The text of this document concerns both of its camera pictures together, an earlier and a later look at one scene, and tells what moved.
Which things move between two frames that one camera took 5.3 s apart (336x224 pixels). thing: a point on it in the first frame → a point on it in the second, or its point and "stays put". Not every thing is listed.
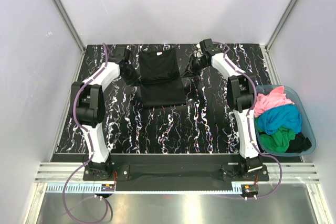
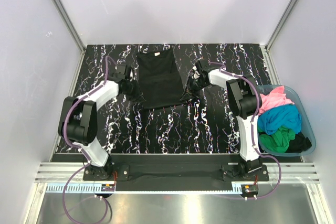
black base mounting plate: x=175 y=172 stays put
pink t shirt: x=276 y=98 stays put
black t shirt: x=161 y=83 stays put
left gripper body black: x=128 y=73 → x=135 y=92
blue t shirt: x=287 y=116 stays put
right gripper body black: x=193 y=64 → x=192 y=87
